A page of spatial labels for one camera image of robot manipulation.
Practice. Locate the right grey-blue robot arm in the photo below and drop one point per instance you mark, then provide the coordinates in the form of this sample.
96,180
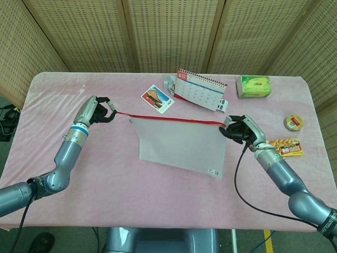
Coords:
287,176

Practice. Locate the round tan tin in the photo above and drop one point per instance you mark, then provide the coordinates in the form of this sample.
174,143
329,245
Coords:
293,122

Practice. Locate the woven bamboo folding screen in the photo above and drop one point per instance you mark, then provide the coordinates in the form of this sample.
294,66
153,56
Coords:
171,34

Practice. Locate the green tissue pack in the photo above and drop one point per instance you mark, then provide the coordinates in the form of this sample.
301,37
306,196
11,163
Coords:
254,86

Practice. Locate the white grey plastic holder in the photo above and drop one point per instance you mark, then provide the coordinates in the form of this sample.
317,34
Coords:
223,106

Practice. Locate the postcard with temple picture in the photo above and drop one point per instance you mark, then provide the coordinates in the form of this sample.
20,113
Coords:
158,98

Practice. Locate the clear mesh zipper pouch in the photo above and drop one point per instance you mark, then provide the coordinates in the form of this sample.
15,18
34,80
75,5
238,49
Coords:
181,142

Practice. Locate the grey robot torso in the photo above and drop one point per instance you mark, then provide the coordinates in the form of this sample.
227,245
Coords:
160,241

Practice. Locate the red white desk calendar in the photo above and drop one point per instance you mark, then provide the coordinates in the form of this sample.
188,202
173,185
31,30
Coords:
200,91

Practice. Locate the white table leg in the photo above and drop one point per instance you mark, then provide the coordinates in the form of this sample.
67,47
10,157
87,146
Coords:
233,241

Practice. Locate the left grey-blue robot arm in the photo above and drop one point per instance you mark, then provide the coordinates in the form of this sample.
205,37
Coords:
60,163

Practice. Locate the black shoe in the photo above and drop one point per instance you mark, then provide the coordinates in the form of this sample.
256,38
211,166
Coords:
42,242

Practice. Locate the orange yellow snack box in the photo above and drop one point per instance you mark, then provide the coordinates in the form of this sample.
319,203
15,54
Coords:
292,149

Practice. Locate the pink tablecloth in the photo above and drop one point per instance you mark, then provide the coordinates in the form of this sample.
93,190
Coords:
131,189

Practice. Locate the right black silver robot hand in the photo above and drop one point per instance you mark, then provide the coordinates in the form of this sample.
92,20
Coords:
247,129

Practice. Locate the black equipment on floor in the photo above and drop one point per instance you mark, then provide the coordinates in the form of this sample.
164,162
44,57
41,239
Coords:
9,121

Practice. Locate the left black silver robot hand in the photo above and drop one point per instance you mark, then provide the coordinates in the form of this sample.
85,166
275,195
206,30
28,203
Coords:
88,110

